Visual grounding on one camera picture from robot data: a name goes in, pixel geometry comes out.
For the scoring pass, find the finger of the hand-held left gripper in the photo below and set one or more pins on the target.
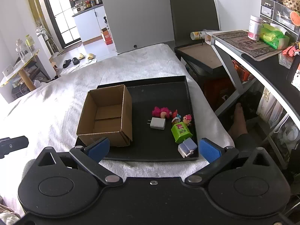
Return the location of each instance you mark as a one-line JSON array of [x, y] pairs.
[[14, 143]]

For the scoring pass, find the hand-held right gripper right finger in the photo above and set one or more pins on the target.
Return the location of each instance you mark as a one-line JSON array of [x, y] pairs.
[[209, 151]]

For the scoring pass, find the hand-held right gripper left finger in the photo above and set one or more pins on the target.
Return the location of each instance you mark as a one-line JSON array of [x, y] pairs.
[[98, 148]]

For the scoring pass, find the white and blue cube toy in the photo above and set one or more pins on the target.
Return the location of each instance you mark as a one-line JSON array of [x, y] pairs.
[[187, 146]]

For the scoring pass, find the green toy box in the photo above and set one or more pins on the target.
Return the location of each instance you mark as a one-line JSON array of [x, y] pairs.
[[181, 133]]

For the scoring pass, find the pink-capped doll figurine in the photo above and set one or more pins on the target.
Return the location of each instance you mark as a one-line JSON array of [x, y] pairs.
[[187, 119]]

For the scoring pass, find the brown cardboard box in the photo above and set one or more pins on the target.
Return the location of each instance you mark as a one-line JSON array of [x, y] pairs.
[[127, 112]]

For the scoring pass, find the white charger plug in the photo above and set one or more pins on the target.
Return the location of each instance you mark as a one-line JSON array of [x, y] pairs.
[[158, 123]]

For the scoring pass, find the small red-haired figurine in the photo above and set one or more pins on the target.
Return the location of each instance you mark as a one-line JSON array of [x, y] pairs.
[[176, 118]]

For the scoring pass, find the pink-haired doll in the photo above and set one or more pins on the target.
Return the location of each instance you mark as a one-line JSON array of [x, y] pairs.
[[161, 112]]

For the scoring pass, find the wooden side table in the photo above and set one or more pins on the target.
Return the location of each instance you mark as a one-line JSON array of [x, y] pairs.
[[25, 75]]

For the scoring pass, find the orange patterned box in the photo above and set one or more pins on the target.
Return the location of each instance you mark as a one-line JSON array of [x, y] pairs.
[[243, 72]]

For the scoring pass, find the small cardboard box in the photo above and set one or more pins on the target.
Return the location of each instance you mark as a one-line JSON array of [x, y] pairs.
[[54, 65]]

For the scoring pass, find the black slipper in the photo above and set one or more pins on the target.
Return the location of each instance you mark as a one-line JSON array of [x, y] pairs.
[[67, 63], [76, 61]]

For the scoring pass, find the clear glass bottle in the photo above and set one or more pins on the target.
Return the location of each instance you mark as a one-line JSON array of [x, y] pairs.
[[22, 51]]

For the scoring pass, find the yellow slipper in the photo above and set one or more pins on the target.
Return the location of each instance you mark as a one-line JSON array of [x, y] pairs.
[[81, 56], [90, 56]]

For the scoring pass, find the yellow-lidded jar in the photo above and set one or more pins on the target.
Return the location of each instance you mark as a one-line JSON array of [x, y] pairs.
[[30, 44]]

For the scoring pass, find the white-framed black desk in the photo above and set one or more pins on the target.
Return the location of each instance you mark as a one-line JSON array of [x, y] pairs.
[[264, 65]]

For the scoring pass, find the orange cardboard box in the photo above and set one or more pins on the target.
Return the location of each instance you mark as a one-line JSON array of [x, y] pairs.
[[107, 37]]

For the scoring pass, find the patterned desk mat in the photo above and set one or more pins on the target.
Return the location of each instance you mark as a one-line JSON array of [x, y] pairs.
[[241, 43]]

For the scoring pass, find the stack of paper cups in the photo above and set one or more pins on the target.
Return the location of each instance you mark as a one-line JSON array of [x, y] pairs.
[[196, 35]]

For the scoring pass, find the white kitchen cabinet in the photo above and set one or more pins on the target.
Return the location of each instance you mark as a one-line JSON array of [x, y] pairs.
[[91, 25]]

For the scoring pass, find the green tissue pack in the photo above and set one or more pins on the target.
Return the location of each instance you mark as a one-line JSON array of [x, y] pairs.
[[273, 37]]

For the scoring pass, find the orange toy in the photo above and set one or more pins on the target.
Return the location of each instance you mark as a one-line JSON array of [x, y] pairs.
[[291, 49]]

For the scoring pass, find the white bottle with pink label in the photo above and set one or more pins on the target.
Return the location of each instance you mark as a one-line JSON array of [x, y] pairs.
[[255, 28]]

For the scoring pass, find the grey-green chair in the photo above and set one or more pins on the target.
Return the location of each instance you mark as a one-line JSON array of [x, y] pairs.
[[194, 16]]

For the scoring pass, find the black-framed glass door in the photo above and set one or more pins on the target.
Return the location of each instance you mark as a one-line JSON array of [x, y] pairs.
[[61, 11]]

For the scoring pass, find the row of condiment bottles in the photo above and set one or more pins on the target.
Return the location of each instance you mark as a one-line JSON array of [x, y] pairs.
[[88, 3]]

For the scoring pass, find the grey drawer organiser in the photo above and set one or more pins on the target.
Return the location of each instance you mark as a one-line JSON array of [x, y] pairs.
[[279, 14]]

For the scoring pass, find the watermelon slice decoration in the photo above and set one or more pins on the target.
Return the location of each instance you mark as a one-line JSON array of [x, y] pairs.
[[295, 18]]

